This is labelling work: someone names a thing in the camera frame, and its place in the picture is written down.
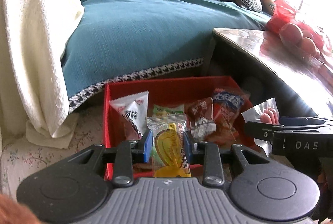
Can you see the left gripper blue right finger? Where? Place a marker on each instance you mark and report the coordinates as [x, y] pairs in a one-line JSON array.
[[208, 155]]

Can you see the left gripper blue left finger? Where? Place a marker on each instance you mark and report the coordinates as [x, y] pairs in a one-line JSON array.
[[128, 153]]

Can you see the red cardboard box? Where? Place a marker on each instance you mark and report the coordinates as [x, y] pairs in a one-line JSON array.
[[162, 92]]

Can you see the clear sausage packet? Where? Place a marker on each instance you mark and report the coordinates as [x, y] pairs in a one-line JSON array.
[[265, 112]]

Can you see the marble coffee table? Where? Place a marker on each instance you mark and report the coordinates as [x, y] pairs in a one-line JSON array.
[[297, 86]]

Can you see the red bag of apples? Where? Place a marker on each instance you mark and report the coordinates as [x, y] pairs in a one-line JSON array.
[[299, 37]]

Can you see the person's left hand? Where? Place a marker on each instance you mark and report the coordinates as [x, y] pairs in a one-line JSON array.
[[13, 212]]

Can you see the teal sofa cover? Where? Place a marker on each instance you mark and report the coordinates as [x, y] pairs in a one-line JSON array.
[[124, 40]]

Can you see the green bamboo shoot packet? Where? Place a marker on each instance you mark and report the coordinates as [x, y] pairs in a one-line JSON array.
[[164, 111]]

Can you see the blue red snack packet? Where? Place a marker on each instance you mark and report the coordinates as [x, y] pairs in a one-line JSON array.
[[227, 104]]

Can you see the yellow clear candy packet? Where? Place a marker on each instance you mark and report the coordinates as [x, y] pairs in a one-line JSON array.
[[168, 155]]

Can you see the white black snack packet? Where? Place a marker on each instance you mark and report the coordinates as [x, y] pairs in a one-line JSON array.
[[133, 110]]

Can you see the white knitted blanket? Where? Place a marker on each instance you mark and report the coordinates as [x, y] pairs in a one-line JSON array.
[[34, 100]]

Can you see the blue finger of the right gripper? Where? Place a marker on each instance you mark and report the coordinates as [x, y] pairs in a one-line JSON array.
[[308, 120], [261, 131]]

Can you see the dark red snack packet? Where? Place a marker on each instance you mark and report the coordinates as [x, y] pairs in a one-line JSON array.
[[200, 118]]

